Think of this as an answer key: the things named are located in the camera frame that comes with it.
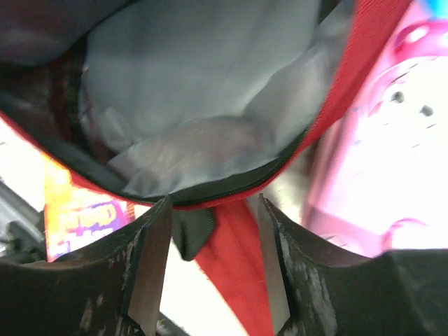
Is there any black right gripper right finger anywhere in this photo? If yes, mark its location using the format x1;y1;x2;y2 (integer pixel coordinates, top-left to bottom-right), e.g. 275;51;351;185
258;197;447;335

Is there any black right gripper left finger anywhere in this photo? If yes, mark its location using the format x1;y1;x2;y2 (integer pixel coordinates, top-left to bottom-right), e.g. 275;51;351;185
1;198;172;335

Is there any orange purple Roald Dahl book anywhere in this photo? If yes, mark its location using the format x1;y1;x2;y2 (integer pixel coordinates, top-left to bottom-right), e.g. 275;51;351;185
43;154;149;262

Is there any red student backpack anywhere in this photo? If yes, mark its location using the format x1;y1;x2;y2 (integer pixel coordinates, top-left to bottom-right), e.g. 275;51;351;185
1;1;410;335

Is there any pink blue pencil case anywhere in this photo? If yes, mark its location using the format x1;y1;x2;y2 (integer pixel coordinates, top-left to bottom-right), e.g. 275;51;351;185
303;1;447;257

